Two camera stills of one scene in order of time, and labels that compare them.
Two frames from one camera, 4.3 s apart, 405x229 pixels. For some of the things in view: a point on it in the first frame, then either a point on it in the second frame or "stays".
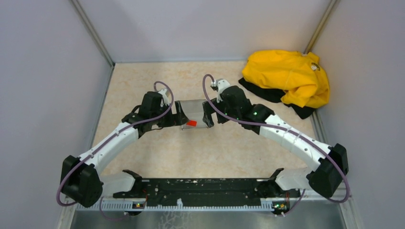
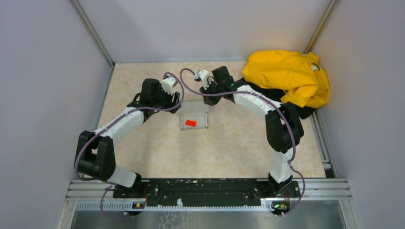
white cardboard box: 194,110 stays
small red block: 191,123 stays
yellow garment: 301,76 stays
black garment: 275,94 stays
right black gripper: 207,118 → 208,100
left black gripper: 178,119 → 175,99
